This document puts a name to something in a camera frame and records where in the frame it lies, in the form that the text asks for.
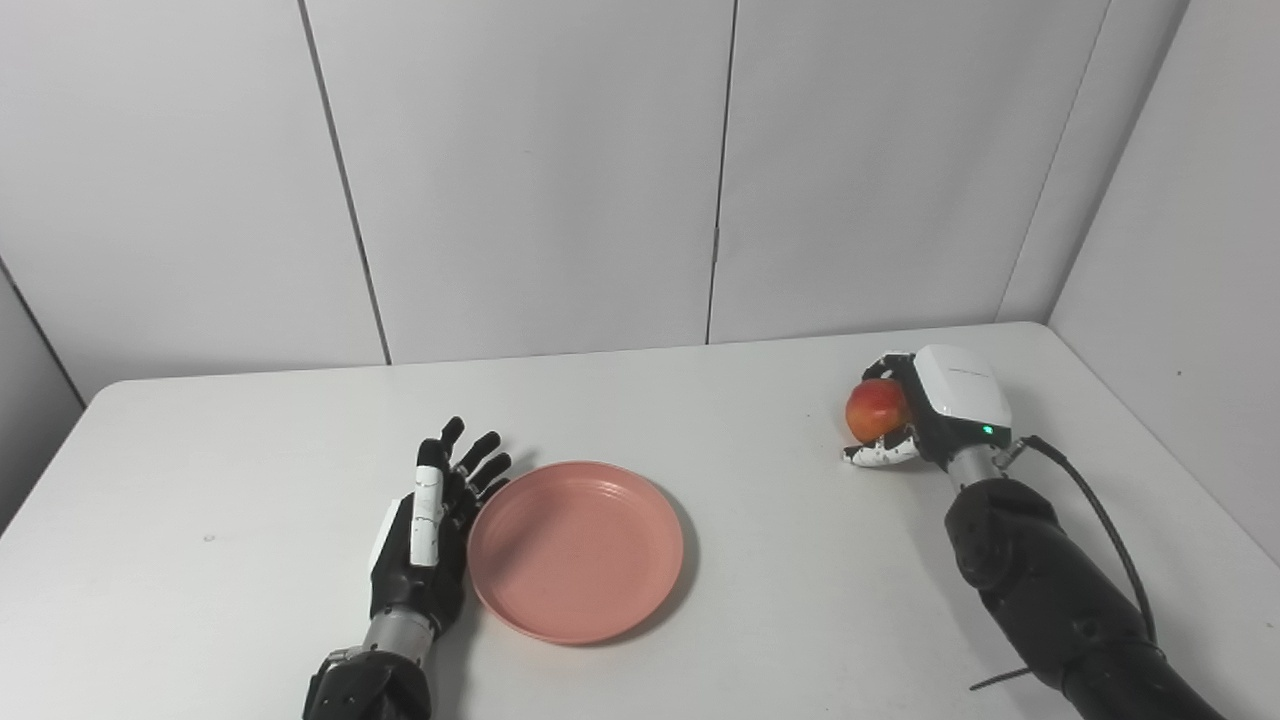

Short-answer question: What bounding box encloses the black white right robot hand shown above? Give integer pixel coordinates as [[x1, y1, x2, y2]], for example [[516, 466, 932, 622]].
[[842, 345, 1013, 471]]

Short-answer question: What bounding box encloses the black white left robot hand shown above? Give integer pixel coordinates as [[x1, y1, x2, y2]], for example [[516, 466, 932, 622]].
[[369, 417, 512, 636]]

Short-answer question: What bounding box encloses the red yellow pomegranate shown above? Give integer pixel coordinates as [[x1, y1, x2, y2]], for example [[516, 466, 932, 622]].
[[846, 378, 911, 444]]

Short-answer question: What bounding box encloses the pink round plate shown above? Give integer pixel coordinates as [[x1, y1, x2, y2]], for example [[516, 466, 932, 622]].
[[467, 461, 686, 646]]

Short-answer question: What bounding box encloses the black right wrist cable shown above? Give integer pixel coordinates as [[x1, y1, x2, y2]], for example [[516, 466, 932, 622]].
[[968, 435, 1159, 693]]

